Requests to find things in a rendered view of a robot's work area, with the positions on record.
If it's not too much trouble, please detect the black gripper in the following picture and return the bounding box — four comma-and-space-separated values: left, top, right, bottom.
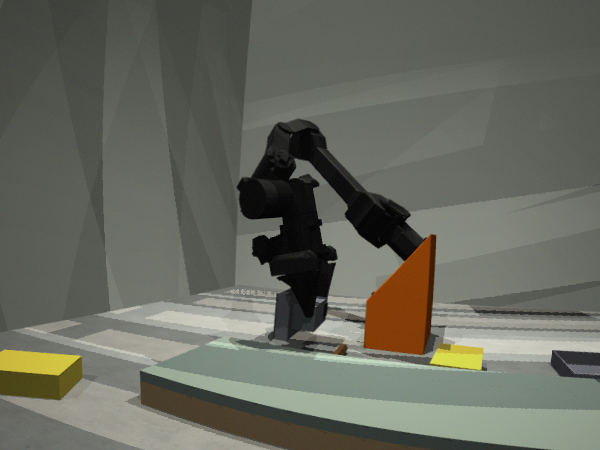
269, 213, 338, 317

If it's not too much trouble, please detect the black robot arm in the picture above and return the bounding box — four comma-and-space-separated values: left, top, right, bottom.
237, 118, 423, 265

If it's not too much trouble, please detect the yellow rectangular block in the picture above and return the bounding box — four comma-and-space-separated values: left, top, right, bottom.
0, 349, 83, 400
430, 343, 484, 371

